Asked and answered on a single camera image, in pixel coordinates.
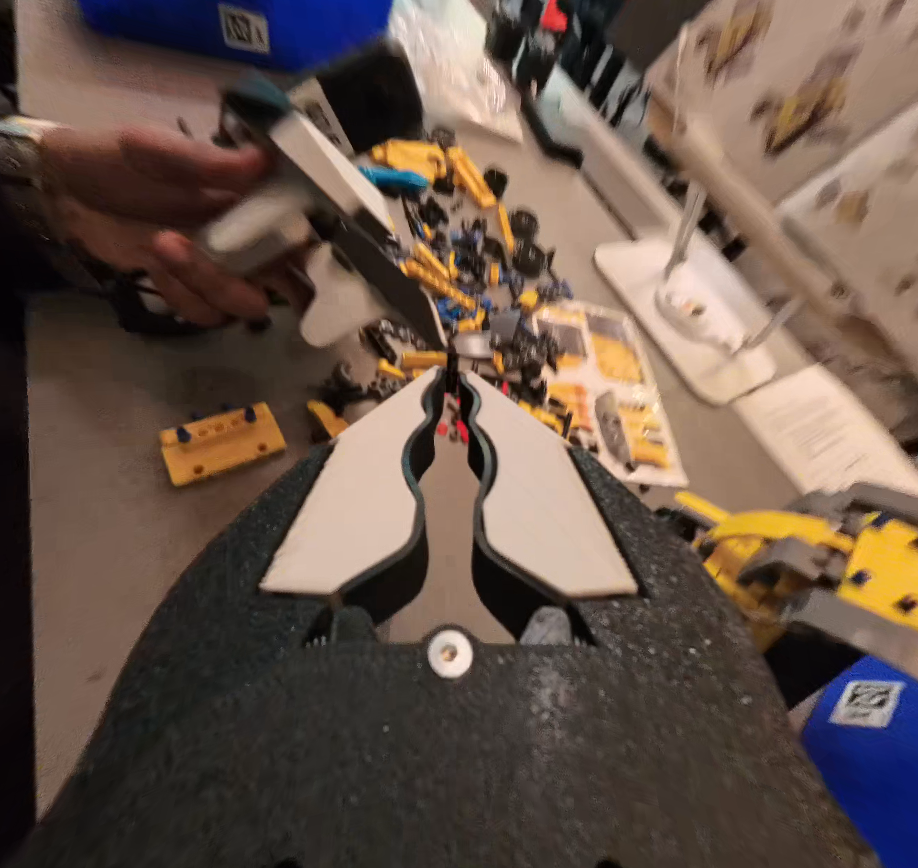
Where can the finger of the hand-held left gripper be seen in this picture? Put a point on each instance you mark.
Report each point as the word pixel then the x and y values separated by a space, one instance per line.
pixel 337 172
pixel 344 294

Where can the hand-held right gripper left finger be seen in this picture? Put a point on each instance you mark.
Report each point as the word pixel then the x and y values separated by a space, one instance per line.
pixel 344 517

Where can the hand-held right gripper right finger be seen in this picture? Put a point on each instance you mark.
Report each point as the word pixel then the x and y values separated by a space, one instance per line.
pixel 552 517

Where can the person's left forearm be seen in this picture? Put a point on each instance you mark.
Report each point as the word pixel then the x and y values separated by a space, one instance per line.
pixel 36 237

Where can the person's left hand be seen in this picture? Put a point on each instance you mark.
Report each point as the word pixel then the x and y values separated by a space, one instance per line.
pixel 129 180

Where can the clear plastic bag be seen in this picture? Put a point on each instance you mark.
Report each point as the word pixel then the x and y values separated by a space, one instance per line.
pixel 452 72

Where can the black claw toy piece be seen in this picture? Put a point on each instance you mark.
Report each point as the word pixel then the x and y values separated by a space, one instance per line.
pixel 351 384

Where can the yellow toy connector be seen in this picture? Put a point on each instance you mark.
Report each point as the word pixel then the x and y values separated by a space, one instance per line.
pixel 328 420

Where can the pile of toy building pieces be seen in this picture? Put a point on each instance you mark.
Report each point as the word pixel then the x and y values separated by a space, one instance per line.
pixel 466 258

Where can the yellow block with blue pins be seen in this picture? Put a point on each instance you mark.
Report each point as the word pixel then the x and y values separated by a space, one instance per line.
pixel 219 441

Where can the printed leaflet in plastic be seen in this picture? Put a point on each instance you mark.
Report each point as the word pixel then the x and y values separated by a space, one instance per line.
pixel 617 366

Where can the yellow toy vehicle model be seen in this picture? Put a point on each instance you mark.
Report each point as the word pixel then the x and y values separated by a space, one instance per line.
pixel 789 545

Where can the white desk tray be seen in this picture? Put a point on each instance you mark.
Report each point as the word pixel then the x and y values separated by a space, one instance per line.
pixel 609 147

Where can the white book stand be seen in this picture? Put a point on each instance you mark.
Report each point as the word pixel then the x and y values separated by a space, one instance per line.
pixel 645 287

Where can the white paper sheet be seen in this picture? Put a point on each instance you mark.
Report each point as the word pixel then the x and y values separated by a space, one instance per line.
pixel 810 423

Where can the silver wristwatch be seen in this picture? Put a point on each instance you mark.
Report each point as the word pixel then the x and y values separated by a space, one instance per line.
pixel 25 147

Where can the open instruction booklet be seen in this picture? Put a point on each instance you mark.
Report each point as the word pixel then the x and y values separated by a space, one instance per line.
pixel 789 94

